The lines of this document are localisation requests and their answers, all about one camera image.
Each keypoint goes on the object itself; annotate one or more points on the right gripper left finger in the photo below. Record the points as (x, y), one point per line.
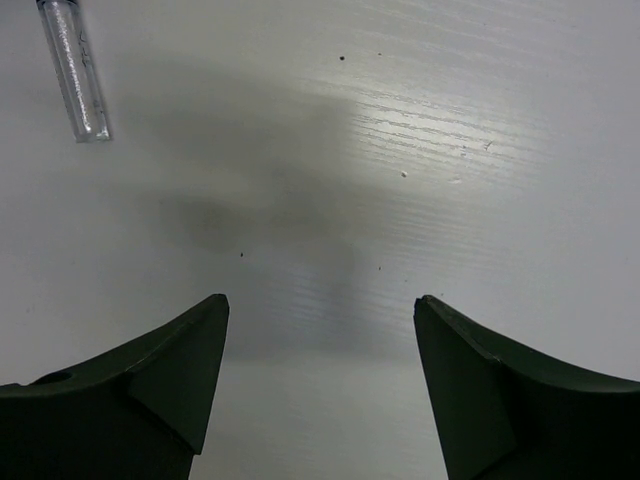
(138, 411)

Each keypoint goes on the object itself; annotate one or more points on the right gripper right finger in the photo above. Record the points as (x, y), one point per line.
(504, 410)

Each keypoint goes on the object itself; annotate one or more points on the clear tube black cap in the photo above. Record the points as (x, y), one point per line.
(71, 54)

